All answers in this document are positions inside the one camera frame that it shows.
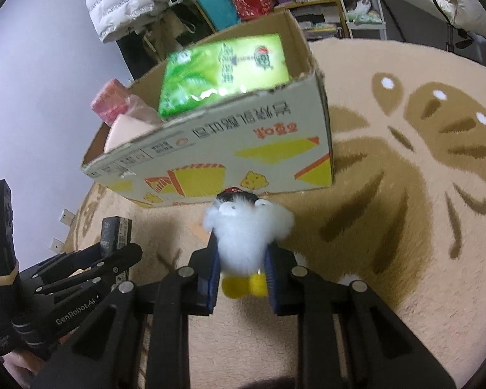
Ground white fluffy plush toy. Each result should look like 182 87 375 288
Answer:
202 187 295 300

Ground pink packet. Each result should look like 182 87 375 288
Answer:
90 79 163 125

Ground green tissue pack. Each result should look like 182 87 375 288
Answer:
158 34 290 118

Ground pink swirl roll plush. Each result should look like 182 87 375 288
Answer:
104 114 157 153

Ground left hand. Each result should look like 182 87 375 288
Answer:
3 349 45 388

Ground beige patterned carpet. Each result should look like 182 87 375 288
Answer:
64 40 486 388

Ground beige hanging trousers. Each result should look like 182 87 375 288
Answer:
142 9 196 63

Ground white utility cart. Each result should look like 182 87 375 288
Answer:
339 0 387 41

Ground teal bag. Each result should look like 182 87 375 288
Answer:
195 0 241 32

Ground wall socket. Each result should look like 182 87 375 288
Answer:
50 238 64 254
59 209 75 227

